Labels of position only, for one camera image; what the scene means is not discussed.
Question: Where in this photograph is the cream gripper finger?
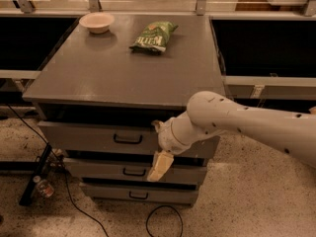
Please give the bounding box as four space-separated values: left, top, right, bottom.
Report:
147 151 174 182
151 120 165 132

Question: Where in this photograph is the black floor cable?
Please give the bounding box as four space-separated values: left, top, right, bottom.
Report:
4 103 110 237

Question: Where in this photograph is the green chip bag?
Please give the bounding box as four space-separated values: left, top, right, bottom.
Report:
129 21 178 53

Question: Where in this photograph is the grey middle drawer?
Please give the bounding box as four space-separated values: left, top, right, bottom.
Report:
64 158 206 185

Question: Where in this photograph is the small bottle on floor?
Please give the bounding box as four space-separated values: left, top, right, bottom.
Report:
33 176 54 198

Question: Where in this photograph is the grey metal railing frame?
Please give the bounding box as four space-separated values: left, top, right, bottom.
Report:
1 0 315 101

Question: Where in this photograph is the white bowl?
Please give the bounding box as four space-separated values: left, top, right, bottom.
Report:
79 12 115 34

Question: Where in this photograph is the grey drawer cabinet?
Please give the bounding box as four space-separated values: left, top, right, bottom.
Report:
23 15 224 191

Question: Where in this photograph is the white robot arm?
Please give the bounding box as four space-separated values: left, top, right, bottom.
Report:
147 91 316 182

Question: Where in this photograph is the black metal stand leg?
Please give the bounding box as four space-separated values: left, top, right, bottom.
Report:
19 143 51 206

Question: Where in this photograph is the grey top drawer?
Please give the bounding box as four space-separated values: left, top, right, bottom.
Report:
37 119 221 160

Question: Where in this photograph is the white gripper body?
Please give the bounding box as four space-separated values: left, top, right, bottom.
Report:
157 118 191 155

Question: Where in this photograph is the black looped cable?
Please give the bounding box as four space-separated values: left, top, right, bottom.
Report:
145 204 184 237

